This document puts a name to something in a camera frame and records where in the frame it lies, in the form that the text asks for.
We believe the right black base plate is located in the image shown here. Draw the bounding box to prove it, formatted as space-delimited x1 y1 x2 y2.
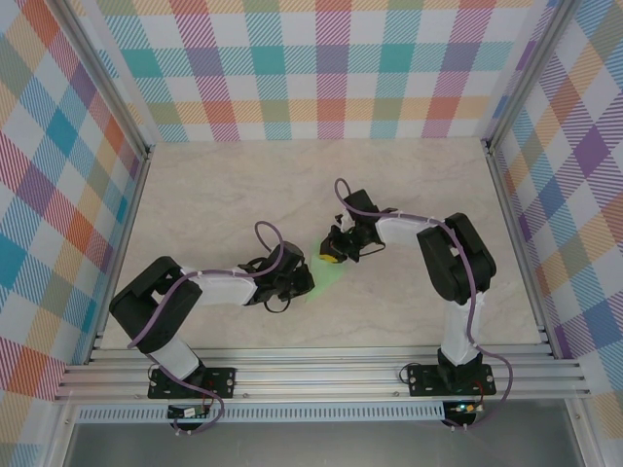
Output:
407 365 497 398

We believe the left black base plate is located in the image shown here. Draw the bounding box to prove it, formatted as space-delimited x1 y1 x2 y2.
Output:
147 367 238 401

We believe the slotted grey cable duct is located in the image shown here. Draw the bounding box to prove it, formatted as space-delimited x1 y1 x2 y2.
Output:
76 401 447 423

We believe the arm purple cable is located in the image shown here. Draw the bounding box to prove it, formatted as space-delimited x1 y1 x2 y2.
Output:
127 221 286 437
334 177 516 432

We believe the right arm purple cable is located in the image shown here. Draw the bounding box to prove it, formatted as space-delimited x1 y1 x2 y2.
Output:
334 177 516 432

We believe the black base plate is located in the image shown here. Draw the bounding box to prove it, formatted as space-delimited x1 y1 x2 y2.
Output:
147 367 238 401
407 365 497 398

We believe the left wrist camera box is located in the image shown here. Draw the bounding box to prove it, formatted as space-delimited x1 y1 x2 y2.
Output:
270 241 306 273

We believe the green paper sheet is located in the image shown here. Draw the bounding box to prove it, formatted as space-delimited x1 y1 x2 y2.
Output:
305 237 346 304

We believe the aluminium mounting rail beam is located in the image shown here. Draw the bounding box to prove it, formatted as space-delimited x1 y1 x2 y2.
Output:
53 345 593 403

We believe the small dark circuit board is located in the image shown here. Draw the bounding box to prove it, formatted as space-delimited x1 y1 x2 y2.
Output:
167 404 211 419

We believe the aluminium frame post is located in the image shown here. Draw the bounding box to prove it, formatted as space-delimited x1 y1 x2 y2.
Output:
480 0 580 152
46 0 155 162

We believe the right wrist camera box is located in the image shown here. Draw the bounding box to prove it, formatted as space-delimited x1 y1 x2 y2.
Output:
343 189 380 218

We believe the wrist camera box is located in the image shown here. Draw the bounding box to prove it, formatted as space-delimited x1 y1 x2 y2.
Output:
270 241 306 273
343 189 380 218

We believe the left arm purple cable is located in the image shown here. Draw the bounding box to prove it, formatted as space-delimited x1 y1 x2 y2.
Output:
127 221 286 437

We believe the aluminium table side rail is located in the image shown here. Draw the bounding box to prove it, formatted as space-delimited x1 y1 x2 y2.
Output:
85 145 155 366
484 140 556 359

